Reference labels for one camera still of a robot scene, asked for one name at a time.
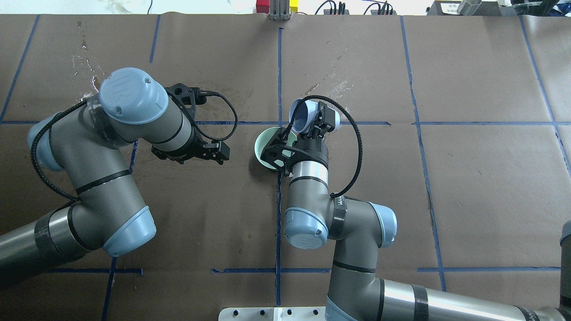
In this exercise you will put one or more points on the aluminium frame post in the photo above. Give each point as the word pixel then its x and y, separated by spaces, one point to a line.
pixel 279 10

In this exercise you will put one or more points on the light blue plastic cup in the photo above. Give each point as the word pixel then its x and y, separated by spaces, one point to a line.
pixel 303 117

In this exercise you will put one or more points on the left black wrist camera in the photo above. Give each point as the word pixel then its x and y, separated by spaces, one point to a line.
pixel 186 95

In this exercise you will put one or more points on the small metal cylinder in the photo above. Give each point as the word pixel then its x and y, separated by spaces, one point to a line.
pixel 468 7

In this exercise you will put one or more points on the coloured cube stack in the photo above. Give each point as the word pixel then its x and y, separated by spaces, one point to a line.
pixel 262 6

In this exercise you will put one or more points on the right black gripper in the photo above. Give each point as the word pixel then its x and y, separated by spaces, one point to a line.
pixel 314 150

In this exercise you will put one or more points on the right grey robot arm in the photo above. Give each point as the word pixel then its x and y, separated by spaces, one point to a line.
pixel 360 229

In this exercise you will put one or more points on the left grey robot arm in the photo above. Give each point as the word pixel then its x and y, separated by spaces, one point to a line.
pixel 77 154

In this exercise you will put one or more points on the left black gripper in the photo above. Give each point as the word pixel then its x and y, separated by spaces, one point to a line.
pixel 192 150

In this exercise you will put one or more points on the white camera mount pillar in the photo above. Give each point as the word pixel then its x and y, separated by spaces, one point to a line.
pixel 300 313

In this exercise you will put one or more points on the brown paper table cover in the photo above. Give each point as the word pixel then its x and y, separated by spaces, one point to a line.
pixel 466 129

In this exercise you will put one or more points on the black power strip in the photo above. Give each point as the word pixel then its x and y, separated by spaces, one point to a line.
pixel 355 7

